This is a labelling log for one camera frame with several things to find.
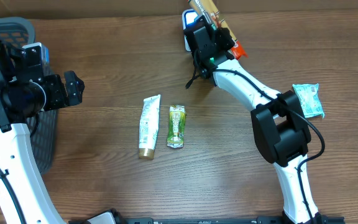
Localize white cream tube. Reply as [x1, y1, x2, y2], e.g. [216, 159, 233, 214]
[139, 95, 161, 159]

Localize orange noodle package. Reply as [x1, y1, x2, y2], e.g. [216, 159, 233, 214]
[188, 0, 248, 60]

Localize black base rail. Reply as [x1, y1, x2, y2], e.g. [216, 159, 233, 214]
[68, 208, 345, 224]

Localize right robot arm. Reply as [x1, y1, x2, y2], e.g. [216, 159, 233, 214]
[183, 16, 319, 223]

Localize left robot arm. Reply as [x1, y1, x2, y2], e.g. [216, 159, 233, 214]
[0, 40, 85, 223]

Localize teal wet wipes pack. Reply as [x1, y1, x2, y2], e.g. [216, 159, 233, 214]
[292, 83, 325, 118]

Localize white barcode scanner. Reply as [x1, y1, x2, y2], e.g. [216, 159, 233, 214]
[181, 9, 198, 52]

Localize dark grey plastic basket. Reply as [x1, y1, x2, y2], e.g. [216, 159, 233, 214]
[0, 17, 58, 174]

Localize green snack pouch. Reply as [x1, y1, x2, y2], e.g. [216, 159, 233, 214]
[167, 105, 186, 149]

